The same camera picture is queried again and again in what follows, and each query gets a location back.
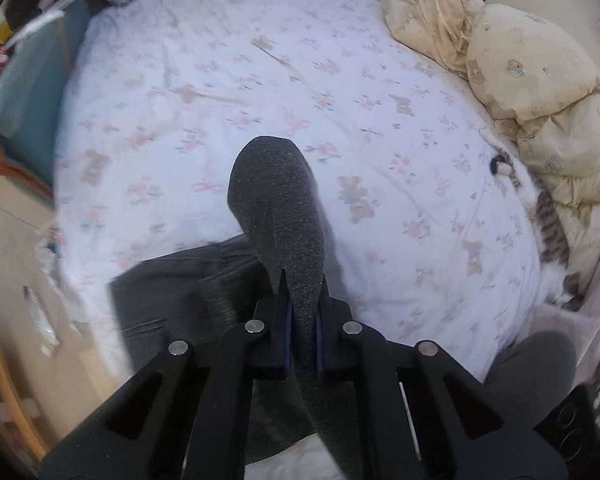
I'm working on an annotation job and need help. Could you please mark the white floral bed sheet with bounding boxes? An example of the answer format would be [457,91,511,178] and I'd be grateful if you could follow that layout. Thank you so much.
[54,0,541,384]

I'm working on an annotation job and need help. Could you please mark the dark grey pants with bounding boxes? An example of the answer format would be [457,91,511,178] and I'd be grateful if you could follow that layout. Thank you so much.
[108,135,579,480]

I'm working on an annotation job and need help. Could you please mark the teal bed footboard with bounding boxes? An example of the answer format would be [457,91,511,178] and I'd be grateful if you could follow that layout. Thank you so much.
[0,0,92,200]

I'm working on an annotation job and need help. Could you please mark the cream bear print duvet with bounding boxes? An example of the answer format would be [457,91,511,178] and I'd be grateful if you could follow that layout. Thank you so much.
[382,0,600,287]

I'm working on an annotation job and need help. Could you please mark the light wooden furniture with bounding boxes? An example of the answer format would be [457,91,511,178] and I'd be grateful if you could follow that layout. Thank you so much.
[0,346,50,468]

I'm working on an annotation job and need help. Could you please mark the silver snack wrapper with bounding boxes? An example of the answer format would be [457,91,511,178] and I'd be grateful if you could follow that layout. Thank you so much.
[22,286,60,356]

